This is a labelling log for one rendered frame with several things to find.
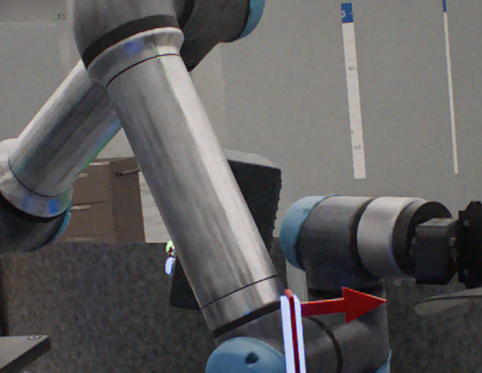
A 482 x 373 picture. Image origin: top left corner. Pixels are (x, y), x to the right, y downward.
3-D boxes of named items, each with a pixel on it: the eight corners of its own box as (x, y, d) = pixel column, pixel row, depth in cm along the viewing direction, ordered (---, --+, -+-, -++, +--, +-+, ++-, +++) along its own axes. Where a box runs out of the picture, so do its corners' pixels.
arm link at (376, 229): (356, 198, 91) (356, 288, 92) (395, 199, 88) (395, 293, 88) (410, 195, 96) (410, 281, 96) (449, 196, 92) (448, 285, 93)
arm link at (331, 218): (332, 270, 105) (325, 188, 104) (414, 279, 97) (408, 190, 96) (276, 284, 100) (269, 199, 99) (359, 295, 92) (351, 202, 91)
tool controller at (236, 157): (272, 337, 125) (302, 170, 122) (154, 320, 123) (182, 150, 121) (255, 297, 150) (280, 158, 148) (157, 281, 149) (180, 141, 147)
